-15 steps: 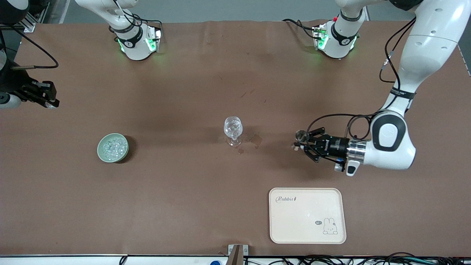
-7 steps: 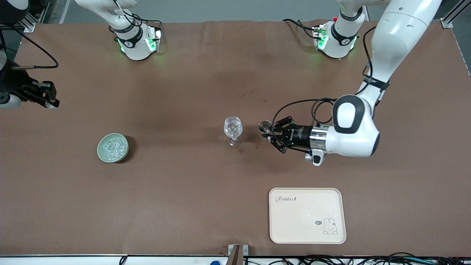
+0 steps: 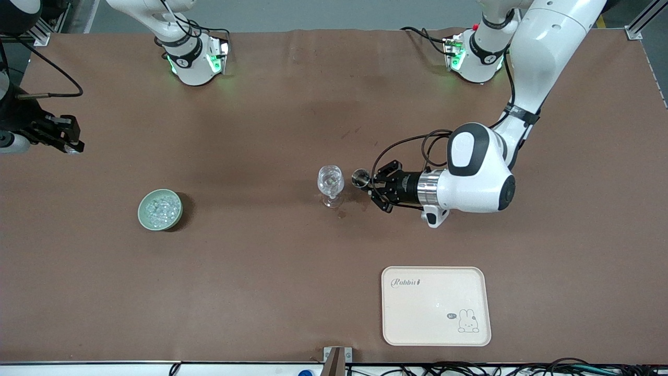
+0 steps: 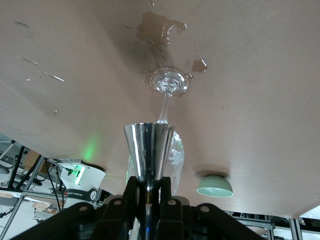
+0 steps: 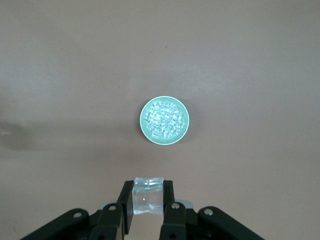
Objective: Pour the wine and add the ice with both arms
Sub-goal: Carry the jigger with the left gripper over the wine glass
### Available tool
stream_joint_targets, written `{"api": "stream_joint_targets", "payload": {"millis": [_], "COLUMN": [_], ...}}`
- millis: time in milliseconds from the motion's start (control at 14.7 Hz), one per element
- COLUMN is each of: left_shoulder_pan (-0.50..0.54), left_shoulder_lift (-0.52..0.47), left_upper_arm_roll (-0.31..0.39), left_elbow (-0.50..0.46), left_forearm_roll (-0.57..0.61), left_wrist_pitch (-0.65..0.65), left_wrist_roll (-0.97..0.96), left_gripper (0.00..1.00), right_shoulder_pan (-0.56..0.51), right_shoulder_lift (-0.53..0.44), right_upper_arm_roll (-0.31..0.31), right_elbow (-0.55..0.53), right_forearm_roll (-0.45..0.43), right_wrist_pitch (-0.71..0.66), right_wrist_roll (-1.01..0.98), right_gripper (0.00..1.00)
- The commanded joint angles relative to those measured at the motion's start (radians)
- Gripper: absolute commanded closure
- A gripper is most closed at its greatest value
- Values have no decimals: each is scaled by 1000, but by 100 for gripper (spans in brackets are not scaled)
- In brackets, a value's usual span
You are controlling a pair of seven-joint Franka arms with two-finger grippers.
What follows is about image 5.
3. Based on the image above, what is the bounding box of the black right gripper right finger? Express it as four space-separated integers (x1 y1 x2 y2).
159 179 266 240

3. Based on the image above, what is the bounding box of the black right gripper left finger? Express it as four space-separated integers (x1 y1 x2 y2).
24 180 135 240

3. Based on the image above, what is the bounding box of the single clear ice cube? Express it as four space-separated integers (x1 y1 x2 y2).
132 176 165 216

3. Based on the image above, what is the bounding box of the pile of clear ice cubes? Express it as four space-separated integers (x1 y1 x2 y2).
144 100 186 140

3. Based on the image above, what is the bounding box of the pale green ceramic bowl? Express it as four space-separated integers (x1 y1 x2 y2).
139 95 191 147

